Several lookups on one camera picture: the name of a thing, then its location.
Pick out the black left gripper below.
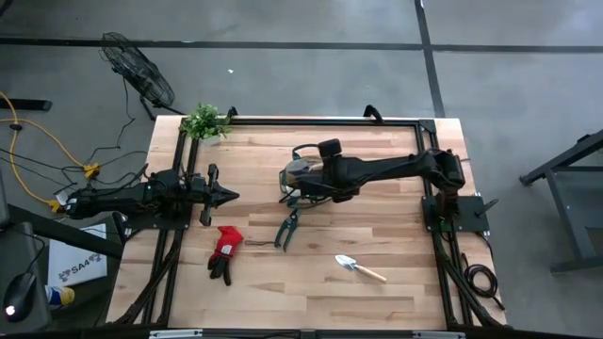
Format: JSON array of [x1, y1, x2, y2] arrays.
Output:
[[188, 163, 240, 227]]

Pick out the silver trowel wooden handle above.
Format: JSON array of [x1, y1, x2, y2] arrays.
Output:
[[334, 253, 388, 284]]

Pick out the red black gardening glove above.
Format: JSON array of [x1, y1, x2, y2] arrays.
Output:
[[206, 225, 245, 287]]

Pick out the green plant white pot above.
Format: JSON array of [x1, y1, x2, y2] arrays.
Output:
[[179, 103, 233, 146]]

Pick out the black floor fan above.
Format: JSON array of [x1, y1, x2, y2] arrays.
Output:
[[99, 31, 176, 121]]

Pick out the white printed cardboard box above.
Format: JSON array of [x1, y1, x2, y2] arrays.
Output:
[[46, 223, 108, 288]]

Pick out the blue yellow small object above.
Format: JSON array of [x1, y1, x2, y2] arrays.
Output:
[[44, 284, 76, 310]]

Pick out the black computer mouse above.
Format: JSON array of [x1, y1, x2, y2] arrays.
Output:
[[3, 271, 38, 324]]

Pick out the black metal side stand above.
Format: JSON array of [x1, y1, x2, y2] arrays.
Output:
[[519, 129, 603, 274]]

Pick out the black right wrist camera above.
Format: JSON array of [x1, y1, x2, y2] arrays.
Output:
[[318, 138, 343, 160]]

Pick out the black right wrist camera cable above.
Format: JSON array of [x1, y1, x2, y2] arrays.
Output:
[[290, 142, 321, 161]]

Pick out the green handled pruning shears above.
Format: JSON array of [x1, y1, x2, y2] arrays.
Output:
[[273, 206, 302, 253]]

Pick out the black aluminium table frame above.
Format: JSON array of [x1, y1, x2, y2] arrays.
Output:
[[112, 116, 508, 331]]

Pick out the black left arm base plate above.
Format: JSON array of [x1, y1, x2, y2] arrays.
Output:
[[122, 206, 194, 232]]

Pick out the black fan power cable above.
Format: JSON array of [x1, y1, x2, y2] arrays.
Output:
[[87, 77, 138, 164]]

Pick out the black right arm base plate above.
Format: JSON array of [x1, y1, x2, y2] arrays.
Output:
[[421, 194, 491, 234]]

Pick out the coiled black cable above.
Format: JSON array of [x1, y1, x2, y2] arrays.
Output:
[[464, 253, 506, 312]]

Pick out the black floor cable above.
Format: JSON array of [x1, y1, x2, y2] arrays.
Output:
[[0, 145, 152, 199]]

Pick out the yellow extension cord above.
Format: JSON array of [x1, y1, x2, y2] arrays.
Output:
[[0, 91, 101, 211]]

